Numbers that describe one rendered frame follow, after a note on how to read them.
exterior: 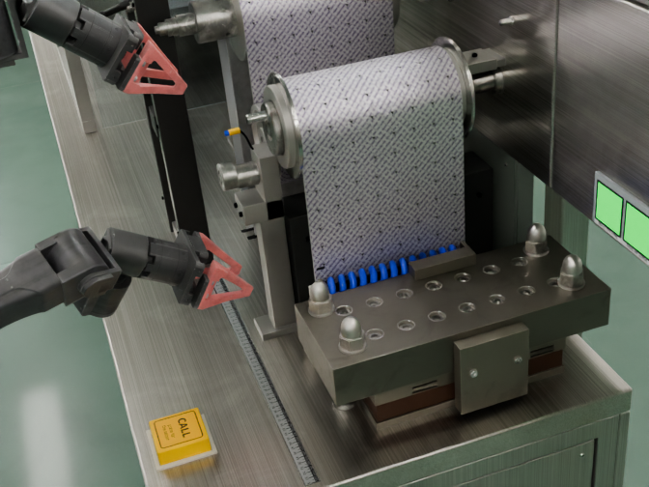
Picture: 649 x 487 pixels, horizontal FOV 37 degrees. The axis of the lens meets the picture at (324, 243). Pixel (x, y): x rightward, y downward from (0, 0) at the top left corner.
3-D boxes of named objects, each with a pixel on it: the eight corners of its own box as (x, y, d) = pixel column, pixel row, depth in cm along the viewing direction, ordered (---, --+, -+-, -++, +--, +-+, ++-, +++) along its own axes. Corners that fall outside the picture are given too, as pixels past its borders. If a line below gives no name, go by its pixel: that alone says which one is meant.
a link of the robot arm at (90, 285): (89, 282, 115) (52, 232, 118) (57, 343, 122) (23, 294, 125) (163, 265, 125) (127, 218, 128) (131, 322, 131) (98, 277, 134)
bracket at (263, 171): (251, 325, 152) (223, 151, 136) (290, 314, 153) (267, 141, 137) (260, 342, 148) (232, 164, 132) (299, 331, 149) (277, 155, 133)
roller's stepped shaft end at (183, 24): (155, 37, 146) (151, 16, 144) (193, 30, 148) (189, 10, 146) (158, 43, 143) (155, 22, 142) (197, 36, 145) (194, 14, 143)
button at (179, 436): (151, 434, 132) (148, 420, 131) (200, 418, 134) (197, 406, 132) (160, 467, 126) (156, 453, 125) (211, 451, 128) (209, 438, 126)
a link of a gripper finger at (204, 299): (246, 320, 130) (183, 307, 126) (233, 294, 136) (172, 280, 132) (266, 278, 128) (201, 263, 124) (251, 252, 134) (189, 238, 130)
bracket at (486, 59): (452, 64, 138) (452, 51, 137) (489, 56, 139) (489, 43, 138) (467, 75, 133) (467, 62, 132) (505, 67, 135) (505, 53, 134)
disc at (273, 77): (272, 151, 140) (261, 56, 132) (275, 150, 141) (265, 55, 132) (304, 197, 129) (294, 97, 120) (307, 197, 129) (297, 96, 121)
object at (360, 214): (315, 288, 138) (302, 173, 128) (464, 247, 143) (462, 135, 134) (317, 289, 137) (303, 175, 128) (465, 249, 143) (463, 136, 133)
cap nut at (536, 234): (518, 247, 140) (519, 220, 137) (540, 242, 141) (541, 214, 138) (531, 259, 137) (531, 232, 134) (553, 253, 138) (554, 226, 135)
